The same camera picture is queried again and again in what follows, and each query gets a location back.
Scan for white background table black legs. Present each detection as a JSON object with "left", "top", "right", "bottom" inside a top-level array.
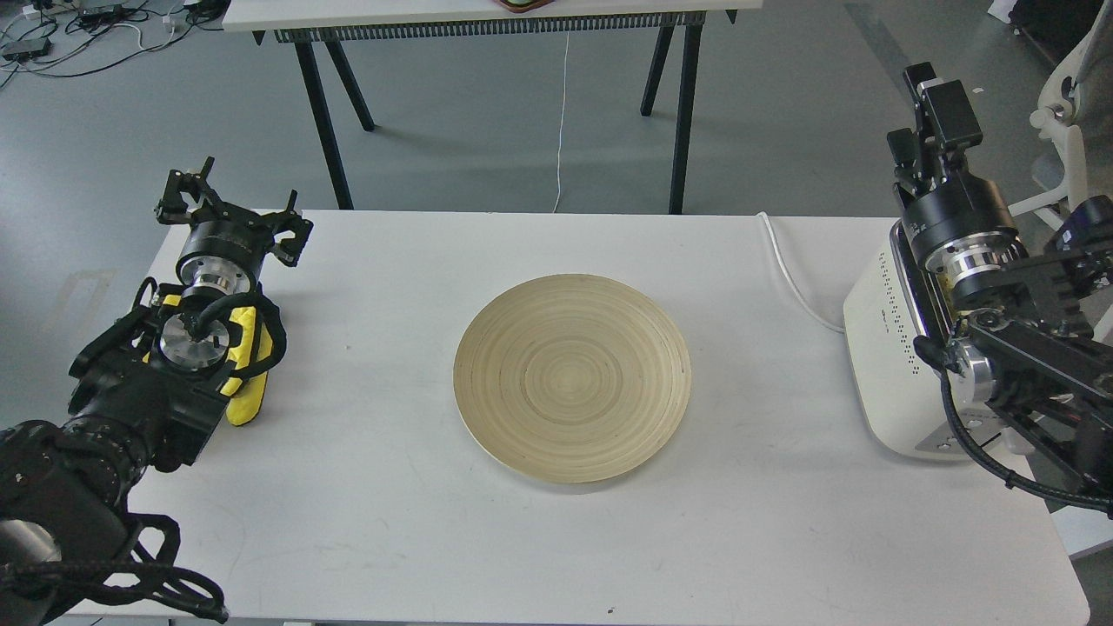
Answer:
[{"left": 220, "top": 1, "right": 764, "bottom": 215}]

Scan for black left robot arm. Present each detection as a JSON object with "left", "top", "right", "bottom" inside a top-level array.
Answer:
[{"left": 1, "top": 158, "right": 313, "bottom": 625}]

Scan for white hanging cable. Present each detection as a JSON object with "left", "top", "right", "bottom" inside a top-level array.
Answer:
[{"left": 552, "top": 31, "right": 572, "bottom": 214}]

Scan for round wooden plate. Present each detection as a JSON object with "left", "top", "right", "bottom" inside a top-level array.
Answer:
[{"left": 453, "top": 274, "right": 693, "bottom": 485}]

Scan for brown object on background table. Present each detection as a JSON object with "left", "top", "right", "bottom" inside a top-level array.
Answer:
[{"left": 498, "top": 0, "right": 552, "bottom": 13}]

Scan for white office chair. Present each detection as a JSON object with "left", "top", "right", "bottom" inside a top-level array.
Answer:
[{"left": 985, "top": 17, "right": 1113, "bottom": 366}]

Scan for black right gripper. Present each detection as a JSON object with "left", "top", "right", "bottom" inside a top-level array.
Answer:
[{"left": 887, "top": 63, "right": 1020, "bottom": 270}]

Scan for floor cables and power strips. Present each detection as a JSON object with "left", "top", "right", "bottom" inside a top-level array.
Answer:
[{"left": 0, "top": 0, "right": 232, "bottom": 92}]

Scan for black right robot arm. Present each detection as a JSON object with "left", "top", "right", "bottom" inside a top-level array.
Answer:
[{"left": 887, "top": 63, "right": 1112, "bottom": 513}]

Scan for white chrome toaster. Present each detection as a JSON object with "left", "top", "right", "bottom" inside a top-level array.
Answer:
[{"left": 843, "top": 223, "right": 1035, "bottom": 461}]

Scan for white toaster power cord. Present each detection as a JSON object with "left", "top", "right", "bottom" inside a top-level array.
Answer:
[{"left": 757, "top": 211, "right": 846, "bottom": 334}]

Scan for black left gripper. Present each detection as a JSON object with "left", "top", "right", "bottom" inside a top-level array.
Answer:
[{"left": 155, "top": 157, "right": 314, "bottom": 290}]

